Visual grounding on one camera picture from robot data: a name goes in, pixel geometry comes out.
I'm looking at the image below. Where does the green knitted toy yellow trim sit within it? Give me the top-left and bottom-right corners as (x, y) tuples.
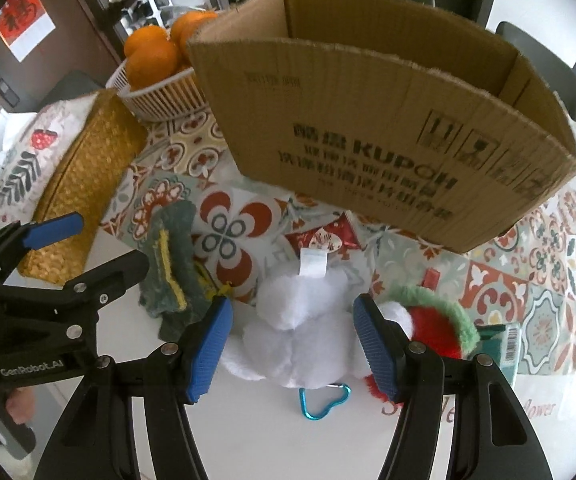
(138, 200), (221, 343)

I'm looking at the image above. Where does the blue heart carabiner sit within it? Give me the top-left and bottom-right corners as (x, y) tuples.
(298, 384), (351, 421)

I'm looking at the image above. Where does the white shoe rack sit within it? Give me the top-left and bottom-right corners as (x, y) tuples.
(118, 0), (181, 35)

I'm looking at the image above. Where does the red snack packet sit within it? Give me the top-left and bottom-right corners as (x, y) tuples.
(285, 210), (364, 261)

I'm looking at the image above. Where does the black door lock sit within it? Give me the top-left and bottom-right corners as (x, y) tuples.
(0, 67), (20, 109)

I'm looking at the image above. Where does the red and white wall calendar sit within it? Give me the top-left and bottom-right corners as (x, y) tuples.
(0, 0), (56, 63)

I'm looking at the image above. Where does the orange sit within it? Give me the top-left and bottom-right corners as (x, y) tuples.
(127, 40), (181, 92)
(124, 26), (169, 58)
(170, 10), (219, 63)

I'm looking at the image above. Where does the brown entry door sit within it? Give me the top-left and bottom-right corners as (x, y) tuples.
(0, 0), (121, 111)

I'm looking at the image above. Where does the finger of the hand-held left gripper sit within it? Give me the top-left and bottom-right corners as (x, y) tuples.
(0, 211), (85, 292)
(0, 251), (150, 342)

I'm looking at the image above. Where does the white tissue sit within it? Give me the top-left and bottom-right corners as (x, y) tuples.
(0, 110), (44, 191)

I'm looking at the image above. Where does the person's left hand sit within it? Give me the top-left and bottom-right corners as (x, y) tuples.
(5, 390), (39, 426)

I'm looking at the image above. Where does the red plush toy green rim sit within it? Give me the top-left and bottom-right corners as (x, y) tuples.
(363, 284), (480, 401)

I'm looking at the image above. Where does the brown cardboard box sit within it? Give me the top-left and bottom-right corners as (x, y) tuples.
(186, 0), (576, 255)

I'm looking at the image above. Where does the embroidered white cloth cover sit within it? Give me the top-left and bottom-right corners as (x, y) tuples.
(0, 94), (100, 233)

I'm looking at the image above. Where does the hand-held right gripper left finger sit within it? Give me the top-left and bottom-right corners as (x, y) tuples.
(33, 296), (234, 480)

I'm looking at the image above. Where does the green packet with barcode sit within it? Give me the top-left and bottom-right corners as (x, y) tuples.
(475, 322), (521, 376)

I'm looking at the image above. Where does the white plush toy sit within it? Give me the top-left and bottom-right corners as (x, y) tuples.
(223, 247), (414, 391)

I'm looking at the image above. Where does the white slatted fruit basket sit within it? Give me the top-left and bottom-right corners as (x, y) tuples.
(106, 57), (210, 122)

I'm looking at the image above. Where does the woven yellow tissue box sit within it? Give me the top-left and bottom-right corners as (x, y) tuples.
(18, 91), (150, 281)

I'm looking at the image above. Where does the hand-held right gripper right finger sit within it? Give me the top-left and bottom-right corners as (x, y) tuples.
(353, 294), (554, 480)

